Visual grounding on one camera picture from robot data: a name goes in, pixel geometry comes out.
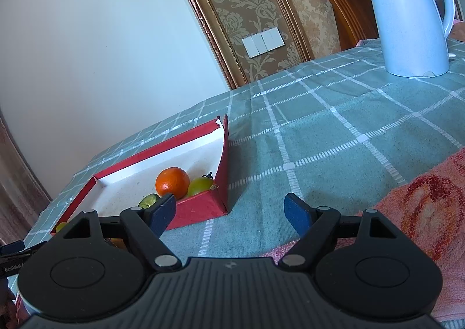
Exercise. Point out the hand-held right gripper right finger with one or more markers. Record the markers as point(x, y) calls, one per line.
point(296, 211)

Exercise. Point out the large green tomato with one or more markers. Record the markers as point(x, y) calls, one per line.
point(199, 186)

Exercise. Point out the green cucumber chunk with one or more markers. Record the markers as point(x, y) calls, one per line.
point(148, 201)

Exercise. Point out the green plaid bedsheet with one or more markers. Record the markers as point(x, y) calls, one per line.
point(308, 125)

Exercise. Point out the brown wooden headboard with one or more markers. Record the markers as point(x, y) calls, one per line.
point(348, 9)

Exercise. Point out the gold wall panel frame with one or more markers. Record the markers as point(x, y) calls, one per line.
point(203, 13)

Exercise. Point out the person's left hand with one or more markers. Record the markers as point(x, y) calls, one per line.
point(5, 309)

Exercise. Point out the red cardboard box tray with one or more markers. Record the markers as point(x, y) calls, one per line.
point(196, 209)

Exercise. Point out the brown patterned curtain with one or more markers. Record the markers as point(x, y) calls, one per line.
point(18, 187)

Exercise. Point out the small green tomato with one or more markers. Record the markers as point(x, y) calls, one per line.
point(61, 227)

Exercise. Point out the white wall switch panel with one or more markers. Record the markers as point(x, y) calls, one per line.
point(263, 42)

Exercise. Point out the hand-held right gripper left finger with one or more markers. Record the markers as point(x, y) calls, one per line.
point(163, 211)

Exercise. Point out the pink crumpled cloth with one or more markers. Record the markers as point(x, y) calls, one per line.
point(367, 42)

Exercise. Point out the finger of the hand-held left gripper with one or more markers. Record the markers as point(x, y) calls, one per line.
point(12, 247)

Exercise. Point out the white electric kettle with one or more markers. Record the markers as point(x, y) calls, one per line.
point(407, 24)

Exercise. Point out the pink patterned towel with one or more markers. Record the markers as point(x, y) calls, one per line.
point(428, 205)

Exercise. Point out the large orange tangerine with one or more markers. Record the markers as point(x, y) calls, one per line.
point(172, 183)

